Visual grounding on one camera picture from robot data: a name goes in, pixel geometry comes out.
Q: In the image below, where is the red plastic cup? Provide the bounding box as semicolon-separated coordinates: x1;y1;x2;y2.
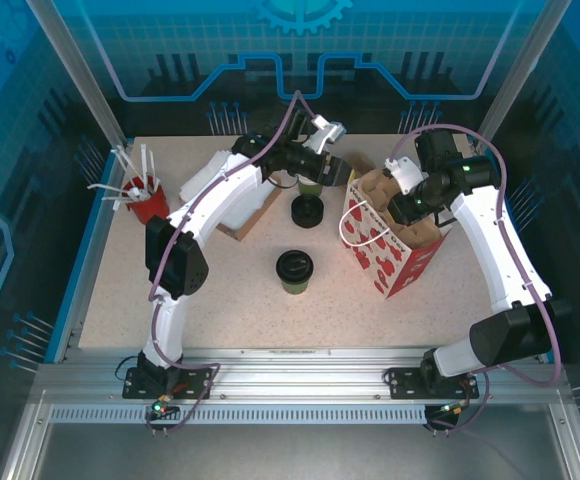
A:
122;178;171;227

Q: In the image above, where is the red white paper gift bag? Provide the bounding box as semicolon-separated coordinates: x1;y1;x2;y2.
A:
337;167;455;300

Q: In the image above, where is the grey slotted cable duct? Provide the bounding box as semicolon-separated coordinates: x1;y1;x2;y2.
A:
47;403;429;427

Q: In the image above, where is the steel bottom plate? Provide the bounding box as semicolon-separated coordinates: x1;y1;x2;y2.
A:
0;422;580;480

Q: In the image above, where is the small led circuit board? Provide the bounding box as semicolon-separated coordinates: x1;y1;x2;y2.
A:
437;399;474;419
150;397;180;420

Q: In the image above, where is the aluminium frame post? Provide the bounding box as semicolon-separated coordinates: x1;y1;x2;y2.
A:
25;0;134;149
472;0;569;151

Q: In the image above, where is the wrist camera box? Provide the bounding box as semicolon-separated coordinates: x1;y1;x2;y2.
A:
311;115;346;151
383;155;424;195

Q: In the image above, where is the aluminium mounting rail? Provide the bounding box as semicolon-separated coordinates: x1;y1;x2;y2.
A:
37;346;571;404

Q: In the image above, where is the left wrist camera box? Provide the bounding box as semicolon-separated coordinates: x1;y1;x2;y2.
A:
311;115;346;151

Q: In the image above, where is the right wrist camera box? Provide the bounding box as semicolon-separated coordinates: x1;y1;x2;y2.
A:
383;155;424;195

